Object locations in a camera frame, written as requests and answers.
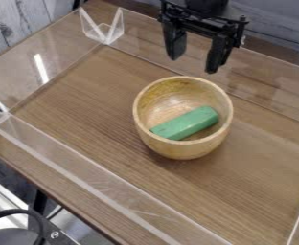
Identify clear acrylic tray walls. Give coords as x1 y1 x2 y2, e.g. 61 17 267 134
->
0 3 299 245

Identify green rectangular block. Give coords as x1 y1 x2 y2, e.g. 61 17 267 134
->
149 106 219 141

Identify black metal bracket with screw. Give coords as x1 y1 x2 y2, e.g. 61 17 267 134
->
26 210 80 245

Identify black cable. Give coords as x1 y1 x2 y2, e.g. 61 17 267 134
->
0 209 46 245

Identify light wooden bowl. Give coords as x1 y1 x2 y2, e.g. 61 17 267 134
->
133 76 234 160

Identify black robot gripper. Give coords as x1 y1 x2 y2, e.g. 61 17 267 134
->
159 0 250 74

